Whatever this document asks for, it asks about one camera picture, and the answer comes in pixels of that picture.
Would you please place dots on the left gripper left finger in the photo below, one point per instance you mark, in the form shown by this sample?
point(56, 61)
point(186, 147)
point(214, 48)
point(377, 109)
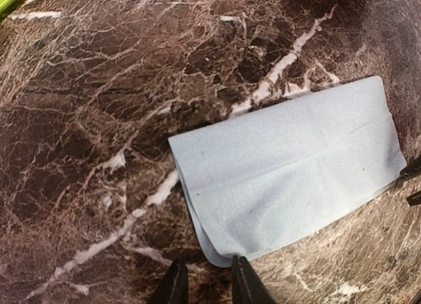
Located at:
point(173, 288)

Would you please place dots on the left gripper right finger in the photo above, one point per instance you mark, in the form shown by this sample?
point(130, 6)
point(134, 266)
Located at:
point(247, 287)

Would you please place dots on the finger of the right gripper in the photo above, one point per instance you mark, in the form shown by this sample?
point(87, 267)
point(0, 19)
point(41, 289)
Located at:
point(414, 199)
point(411, 171)

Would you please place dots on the light blue cleaning cloth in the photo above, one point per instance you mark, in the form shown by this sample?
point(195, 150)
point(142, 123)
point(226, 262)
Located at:
point(264, 180)

